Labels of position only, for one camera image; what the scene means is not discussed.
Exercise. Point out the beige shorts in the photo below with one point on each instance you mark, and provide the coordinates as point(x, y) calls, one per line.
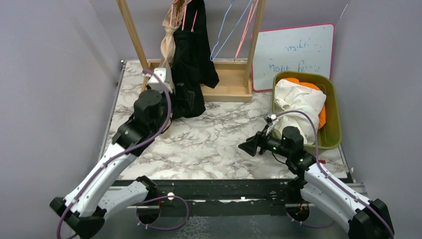
point(168, 46)

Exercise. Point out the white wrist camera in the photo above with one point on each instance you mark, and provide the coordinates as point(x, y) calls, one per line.
point(270, 120)
point(158, 78)

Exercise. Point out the pink hanger of black shorts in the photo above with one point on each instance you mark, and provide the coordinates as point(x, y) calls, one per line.
point(189, 16)

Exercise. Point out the blue wire hanger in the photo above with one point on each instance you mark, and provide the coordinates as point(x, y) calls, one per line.
point(231, 27)

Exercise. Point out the pink wire hanger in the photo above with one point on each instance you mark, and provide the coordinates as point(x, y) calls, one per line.
point(251, 14)

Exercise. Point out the white shorts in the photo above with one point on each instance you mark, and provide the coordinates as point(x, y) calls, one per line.
point(290, 96)

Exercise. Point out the olive green plastic bin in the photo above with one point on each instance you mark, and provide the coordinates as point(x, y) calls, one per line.
point(330, 135)

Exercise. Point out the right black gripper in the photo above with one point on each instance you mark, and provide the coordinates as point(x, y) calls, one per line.
point(260, 139)

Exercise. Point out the pink framed whiteboard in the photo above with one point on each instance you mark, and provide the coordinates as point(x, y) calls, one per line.
point(304, 49)

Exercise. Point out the black shorts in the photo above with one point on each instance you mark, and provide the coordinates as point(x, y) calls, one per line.
point(192, 66)

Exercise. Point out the wooden clothes rack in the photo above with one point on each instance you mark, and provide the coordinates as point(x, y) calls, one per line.
point(235, 77)

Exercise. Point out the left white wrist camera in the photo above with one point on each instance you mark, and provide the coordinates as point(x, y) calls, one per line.
point(158, 78)

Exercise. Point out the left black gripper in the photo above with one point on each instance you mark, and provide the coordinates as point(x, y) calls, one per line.
point(186, 100)

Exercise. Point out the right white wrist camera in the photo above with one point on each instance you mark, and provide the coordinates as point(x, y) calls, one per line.
point(270, 120)

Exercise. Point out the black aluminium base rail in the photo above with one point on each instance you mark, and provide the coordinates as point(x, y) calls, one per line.
point(204, 198)

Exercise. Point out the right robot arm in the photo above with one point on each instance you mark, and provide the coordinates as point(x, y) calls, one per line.
point(359, 216)

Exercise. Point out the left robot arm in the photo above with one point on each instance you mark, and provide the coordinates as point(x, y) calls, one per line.
point(86, 209)

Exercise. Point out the orange shorts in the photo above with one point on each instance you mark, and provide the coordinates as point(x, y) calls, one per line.
point(322, 113)

